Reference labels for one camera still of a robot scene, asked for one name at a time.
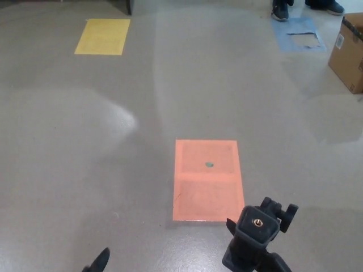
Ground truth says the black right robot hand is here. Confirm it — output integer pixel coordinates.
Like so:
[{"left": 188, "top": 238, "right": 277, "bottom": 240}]
[{"left": 266, "top": 252, "right": 293, "bottom": 272}]

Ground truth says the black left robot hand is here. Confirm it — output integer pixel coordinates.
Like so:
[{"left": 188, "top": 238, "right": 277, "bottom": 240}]
[{"left": 82, "top": 247, "right": 111, "bottom": 272}]

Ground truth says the black phone stand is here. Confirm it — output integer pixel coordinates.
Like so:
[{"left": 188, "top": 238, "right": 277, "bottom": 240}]
[{"left": 222, "top": 197, "right": 299, "bottom": 272}]

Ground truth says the brown cardboard box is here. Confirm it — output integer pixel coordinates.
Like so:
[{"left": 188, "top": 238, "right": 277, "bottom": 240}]
[{"left": 328, "top": 13, "right": 363, "bottom": 94}]

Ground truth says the torn blue paper sheet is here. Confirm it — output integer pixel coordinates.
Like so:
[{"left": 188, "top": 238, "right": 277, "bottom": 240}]
[{"left": 271, "top": 16, "right": 327, "bottom": 52}]

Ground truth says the yellow paper sheet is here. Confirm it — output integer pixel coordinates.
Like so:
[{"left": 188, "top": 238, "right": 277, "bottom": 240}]
[{"left": 74, "top": 18, "right": 131, "bottom": 56}]

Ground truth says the dark blue sneaker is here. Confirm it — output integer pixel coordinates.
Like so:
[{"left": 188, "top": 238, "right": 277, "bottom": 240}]
[
  {"left": 271, "top": 2, "right": 289, "bottom": 21},
  {"left": 307, "top": 0, "right": 345, "bottom": 15}
]

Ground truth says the dark furniture base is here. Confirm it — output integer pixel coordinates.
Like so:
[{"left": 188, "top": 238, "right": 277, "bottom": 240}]
[{"left": 0, "top": 0, "right": 132, "bottom": 15}]

